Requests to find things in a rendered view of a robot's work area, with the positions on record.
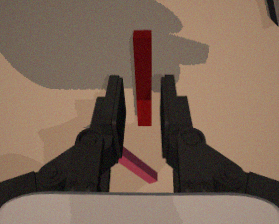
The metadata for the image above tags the red rod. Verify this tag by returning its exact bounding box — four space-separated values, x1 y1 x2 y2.
133 30 152 126

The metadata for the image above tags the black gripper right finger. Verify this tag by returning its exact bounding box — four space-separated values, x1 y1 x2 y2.
160 75 279 207

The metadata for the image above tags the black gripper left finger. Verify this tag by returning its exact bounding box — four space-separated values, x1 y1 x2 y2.
0 75 126 208

